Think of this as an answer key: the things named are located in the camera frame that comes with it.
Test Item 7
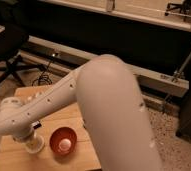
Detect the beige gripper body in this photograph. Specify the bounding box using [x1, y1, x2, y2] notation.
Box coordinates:
[25, 134, 38, 148]

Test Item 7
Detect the white ceramic cup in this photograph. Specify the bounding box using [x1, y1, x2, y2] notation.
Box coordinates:
[25, 134, 45, 154]

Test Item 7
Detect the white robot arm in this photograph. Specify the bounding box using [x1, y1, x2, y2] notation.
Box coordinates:
[0, 54, 163, 171]

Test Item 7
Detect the orange ceramic bowl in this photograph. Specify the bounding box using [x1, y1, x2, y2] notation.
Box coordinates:
[49, 127, 77, 156]

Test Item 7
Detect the wooden table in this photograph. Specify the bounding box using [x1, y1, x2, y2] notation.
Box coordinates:
[0, 84, 102, 171]

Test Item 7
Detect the black office chair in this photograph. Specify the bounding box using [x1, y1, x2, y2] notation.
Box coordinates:
[0, 9, 45, 86]

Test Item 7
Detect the distant black chair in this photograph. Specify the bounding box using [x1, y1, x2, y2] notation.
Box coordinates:
[164, 0, 191, 16]

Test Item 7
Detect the black cable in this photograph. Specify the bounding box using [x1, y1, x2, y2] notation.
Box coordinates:
[31, 52, 70, 87]

